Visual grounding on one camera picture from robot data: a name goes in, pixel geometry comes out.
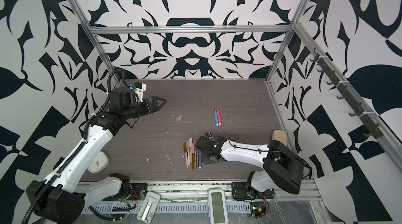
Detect gold tan marker pen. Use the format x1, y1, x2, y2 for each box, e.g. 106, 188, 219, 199
186, 140, 191, 165

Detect white square clock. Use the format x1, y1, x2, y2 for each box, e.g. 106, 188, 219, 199
87, 151, 110, 174

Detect beige whiteboard eraser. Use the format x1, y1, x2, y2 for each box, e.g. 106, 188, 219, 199
271, 129, 287, 146

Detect blue marker pen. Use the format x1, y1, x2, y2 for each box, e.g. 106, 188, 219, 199
214, 109, 219, 126

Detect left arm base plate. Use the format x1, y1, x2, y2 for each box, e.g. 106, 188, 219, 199
117, 183, 148, 201

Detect purple marker pen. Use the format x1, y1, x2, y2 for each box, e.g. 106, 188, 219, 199
198, 151, 203, 169

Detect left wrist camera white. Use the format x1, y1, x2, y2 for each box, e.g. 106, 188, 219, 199
131, 82, 147, 102

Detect aluminium frame front rail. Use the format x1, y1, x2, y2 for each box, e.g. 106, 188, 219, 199
131, 180, 322, 202

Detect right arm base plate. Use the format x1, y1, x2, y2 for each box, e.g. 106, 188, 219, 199
231, 182, 275, 201

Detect small green led circuit board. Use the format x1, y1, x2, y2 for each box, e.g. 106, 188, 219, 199
250, 201, 270, 219

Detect white grey remote device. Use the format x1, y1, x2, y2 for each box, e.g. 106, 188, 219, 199
137, 191, 161, 224

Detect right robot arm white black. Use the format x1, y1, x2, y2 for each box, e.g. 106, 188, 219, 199
195, 136, 311, 195

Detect white handheld display device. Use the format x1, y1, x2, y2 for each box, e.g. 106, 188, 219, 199
208, 188, 228, 224

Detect light pink marker pen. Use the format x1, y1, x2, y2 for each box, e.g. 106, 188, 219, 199
188, 137, 193, 166

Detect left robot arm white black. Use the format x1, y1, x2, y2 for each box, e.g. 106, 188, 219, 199
22, 83, 167, 224

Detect black corrugated cable hose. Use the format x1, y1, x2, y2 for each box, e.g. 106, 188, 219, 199
87, 192, 136, 221

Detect red pink marker pen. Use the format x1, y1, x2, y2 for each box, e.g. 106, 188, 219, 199
216, 109, 222, 125

